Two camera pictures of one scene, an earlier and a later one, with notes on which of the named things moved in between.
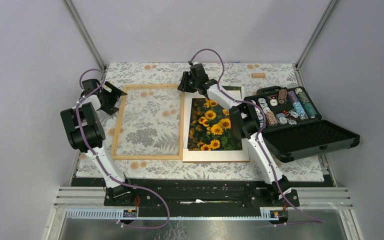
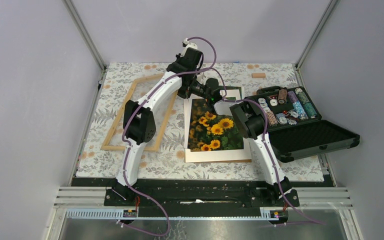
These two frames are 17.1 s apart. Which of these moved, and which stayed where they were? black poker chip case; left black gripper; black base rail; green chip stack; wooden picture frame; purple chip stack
Moved: wooden picture frame; left black gripper
Stayed: purple chip stack; green chip stack; black poker chip case; black base rail
